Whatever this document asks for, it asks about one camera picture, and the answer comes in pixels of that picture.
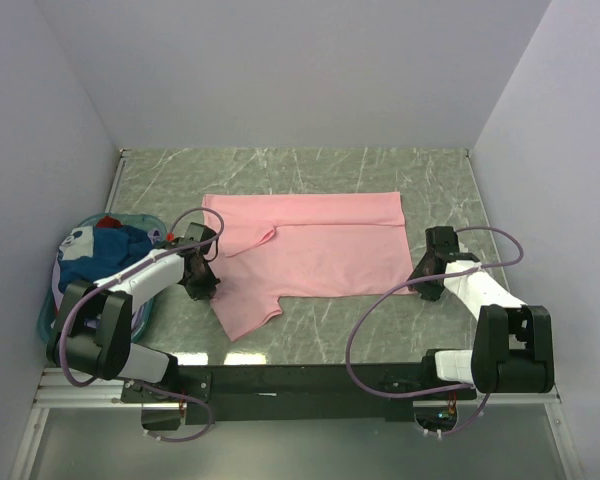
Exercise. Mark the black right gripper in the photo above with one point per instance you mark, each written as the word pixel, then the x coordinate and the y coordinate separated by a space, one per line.
pixel 429 293

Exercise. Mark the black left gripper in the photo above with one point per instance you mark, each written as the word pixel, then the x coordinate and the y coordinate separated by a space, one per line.
pixel 206 290

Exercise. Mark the pink t shirt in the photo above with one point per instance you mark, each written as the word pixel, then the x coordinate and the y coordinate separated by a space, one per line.
pixel 302 245

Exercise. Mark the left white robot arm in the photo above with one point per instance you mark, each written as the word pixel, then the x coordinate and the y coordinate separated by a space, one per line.
pixel 93 331

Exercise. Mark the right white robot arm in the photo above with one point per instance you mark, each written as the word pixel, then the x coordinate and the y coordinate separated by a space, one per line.
pixel 512 349

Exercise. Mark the teal laundry basket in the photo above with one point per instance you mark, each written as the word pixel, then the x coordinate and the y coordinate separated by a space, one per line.
pixel 156 231

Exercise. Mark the red garment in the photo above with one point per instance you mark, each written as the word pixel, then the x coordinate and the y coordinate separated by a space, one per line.
pixel 109 222

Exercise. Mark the blue printed t shirt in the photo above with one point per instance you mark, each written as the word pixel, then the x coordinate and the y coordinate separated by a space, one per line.
pixel 91 253

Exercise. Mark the black base beam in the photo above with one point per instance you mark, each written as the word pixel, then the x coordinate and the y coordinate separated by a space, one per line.
pixel 301 392

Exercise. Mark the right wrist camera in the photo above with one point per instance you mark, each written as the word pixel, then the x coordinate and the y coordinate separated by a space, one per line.
pixel 441 240

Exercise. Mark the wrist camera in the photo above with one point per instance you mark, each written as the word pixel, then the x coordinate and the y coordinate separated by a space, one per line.
pixel 441 240
pixel 196 234

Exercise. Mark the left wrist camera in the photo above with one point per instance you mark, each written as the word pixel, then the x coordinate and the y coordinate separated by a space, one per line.
pixel 196 234

